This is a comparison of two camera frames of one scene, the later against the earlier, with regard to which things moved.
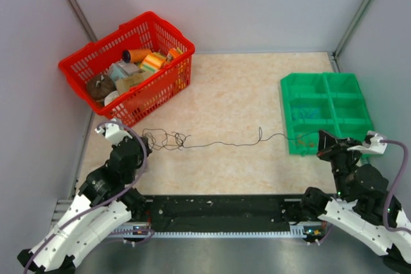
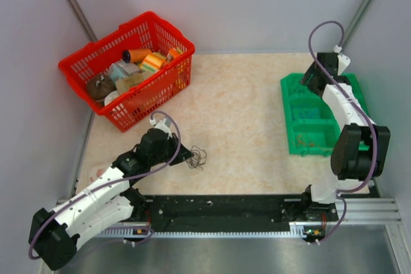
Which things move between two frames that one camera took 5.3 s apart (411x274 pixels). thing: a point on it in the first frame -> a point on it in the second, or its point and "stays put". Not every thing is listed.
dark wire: x=177 y=140 -> x=198 y=158
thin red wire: x=307 y=144 stays put
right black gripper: x=328 y=145 -> x=307 y=78
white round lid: x=110 y=97 stays put
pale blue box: x=121 y=69 stays put
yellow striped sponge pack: x=153 y=62 stays put
